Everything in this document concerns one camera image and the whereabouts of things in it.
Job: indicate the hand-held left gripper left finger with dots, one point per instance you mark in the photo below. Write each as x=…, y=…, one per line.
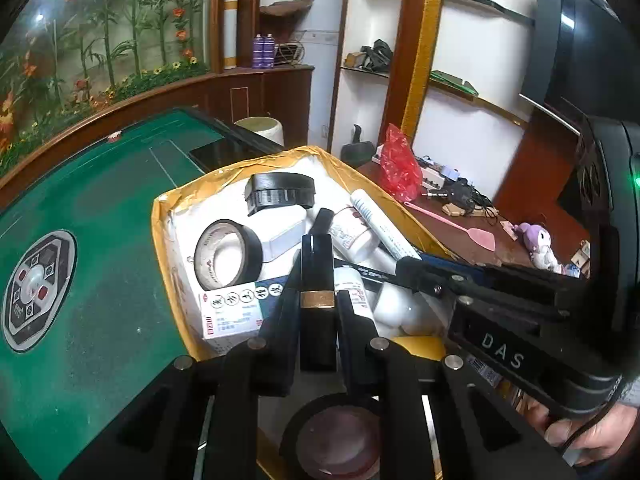
x=287, y=330

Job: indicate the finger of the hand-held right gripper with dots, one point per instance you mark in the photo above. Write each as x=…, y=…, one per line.
x=500, y=275
x=425, y=277

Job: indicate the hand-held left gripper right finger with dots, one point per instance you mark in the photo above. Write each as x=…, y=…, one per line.
x=350, y=330

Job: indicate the black tube with gold band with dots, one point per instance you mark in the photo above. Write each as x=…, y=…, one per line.
x=317, y=330

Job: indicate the long white tube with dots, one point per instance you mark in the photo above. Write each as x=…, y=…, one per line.
x=385, y=225

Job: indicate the white bottle red label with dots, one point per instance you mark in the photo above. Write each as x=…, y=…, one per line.
x=352, y=237

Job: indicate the black tape roll red core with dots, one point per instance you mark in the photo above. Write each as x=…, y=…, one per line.
x=300, y=425

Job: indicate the gold-edged white box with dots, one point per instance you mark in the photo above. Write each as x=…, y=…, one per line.
x=225, y=172

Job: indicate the person's right hand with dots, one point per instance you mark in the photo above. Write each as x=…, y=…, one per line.
x=600, y=435

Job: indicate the white plastic jar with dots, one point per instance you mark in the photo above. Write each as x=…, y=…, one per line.
x=395, y=307

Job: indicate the pink fly swatter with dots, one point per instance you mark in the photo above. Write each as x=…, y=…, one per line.
x=480, y=237

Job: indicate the wooden desk with drawers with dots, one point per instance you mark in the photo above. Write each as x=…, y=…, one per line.
x=432, y=229

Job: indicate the purple white plush toy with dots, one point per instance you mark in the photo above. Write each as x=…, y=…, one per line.
x=537, y=240

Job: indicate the white box blue label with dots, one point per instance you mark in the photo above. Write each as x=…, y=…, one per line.
x=235, y=320

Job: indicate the black tape roll pale core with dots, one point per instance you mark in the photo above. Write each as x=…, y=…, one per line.
x=254, y=252

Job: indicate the red plastic bag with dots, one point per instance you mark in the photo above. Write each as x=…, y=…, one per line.
x=400, y=165

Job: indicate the black dotted tape roll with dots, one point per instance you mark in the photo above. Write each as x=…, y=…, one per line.
x=280, y=190

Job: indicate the black dustpan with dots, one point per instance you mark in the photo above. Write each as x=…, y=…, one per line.
x=357, y=152

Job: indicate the green board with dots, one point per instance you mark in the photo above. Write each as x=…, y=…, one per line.
x=452, y=82

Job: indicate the black television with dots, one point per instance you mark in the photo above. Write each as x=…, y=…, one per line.
x=575, y=35

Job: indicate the black tool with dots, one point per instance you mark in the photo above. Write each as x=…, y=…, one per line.
x=376, y=55

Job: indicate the curved wooden cabinet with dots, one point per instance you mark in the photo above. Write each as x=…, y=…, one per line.
x=250, y=100

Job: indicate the round table control panel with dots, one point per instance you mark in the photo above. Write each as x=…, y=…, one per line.
x=40, y=290

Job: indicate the small red white object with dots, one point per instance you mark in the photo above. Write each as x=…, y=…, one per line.
x=114, y=136

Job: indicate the brown wood carving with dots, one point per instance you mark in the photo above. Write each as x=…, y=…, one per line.
x=287, y=10

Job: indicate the rolled white scroll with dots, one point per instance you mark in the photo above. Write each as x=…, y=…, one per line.
x=231, y=20

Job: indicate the gold-trimmed wall shelf unit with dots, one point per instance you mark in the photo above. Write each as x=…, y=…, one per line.
x=425, y=35

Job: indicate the flower wall display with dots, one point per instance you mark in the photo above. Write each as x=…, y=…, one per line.
x=100, y=35

